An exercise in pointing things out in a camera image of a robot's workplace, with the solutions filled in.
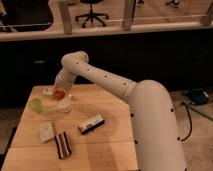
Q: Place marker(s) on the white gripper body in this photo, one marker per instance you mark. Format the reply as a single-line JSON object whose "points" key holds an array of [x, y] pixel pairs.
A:
{"points": [[64, 80]]}

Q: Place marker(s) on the red apple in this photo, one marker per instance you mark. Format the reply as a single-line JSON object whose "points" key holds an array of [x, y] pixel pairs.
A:
{"points": [[58, 94]]}

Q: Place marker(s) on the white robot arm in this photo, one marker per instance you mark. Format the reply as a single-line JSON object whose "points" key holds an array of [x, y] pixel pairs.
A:
{"points": [[154, 124]]}

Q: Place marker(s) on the green apple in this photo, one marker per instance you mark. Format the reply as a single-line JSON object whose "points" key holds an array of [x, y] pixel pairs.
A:
{"points": [[35, 105]]}

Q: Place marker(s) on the small white object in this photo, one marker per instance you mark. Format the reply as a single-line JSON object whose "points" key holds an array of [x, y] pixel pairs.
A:
{"points": [[48, 92]]}

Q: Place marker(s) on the black red white packet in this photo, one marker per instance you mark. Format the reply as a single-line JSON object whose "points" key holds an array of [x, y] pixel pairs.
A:
{"points": [[90, 124]]}

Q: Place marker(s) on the brown striped packet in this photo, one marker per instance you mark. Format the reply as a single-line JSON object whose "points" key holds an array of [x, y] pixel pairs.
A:
{"points": [[62, 144]]}

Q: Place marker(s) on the black office chair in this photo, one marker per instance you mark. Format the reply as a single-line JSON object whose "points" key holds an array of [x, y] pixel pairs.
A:
{"points": [[91, 15]]}

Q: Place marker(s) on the blue black bag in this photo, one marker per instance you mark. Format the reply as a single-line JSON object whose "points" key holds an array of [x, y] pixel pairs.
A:
{"points": [[198, 96]]}

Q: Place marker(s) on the wooden railing post left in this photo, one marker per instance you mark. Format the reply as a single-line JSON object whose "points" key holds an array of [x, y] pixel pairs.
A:
{"points": [[65, 16]]}

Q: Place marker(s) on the wooden railing post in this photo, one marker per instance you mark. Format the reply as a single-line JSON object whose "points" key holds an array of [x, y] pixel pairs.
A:
{"points": [[65, 16], [128, 16]]}

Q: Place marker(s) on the wooden railing post middle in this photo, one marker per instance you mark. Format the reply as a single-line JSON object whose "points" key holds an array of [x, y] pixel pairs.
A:
{"points": [[128, 16]]}

